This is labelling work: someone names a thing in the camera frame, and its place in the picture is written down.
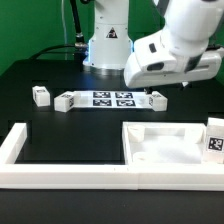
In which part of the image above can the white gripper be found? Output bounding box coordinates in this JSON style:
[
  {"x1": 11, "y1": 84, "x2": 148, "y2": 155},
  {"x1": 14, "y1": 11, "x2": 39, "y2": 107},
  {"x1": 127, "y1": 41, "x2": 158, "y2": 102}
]
[{"x1": 124, "y1": 33, "x2": 223, "y2": 94}]

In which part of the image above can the white square table top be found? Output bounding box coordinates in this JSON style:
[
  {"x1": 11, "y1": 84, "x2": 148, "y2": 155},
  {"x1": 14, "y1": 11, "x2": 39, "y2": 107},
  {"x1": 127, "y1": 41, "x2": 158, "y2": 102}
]
[{"x1": 122, "y1": 122, "x2": 206, "y2": 166}]

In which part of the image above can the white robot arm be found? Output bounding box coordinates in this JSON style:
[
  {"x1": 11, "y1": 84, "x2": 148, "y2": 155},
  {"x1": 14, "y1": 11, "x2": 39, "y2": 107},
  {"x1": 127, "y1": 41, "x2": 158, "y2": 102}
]
[{"x1": 83, "y1": 0, "x2": 224, "y2": 88}]

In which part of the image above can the white marker tag sheet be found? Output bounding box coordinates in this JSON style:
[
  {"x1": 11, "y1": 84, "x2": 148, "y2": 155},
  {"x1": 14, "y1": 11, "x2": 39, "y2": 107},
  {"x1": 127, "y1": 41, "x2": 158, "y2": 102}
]
[{"x1": 74, "y1": 91, "x2": 152, "y2": 109}]

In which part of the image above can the white U-shaped fence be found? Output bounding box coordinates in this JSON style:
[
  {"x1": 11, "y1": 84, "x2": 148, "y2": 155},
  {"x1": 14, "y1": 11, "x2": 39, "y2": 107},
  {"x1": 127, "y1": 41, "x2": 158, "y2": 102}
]
[{"x1": 0, "y1": 123, "x2": 224, "y2": 191}]

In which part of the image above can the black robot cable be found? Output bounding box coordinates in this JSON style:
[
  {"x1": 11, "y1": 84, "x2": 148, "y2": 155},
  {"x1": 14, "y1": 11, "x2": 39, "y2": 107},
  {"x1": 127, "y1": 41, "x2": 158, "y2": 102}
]
[{"x1": 29, "y1": 0, "x2": 89, "y2": 60}]

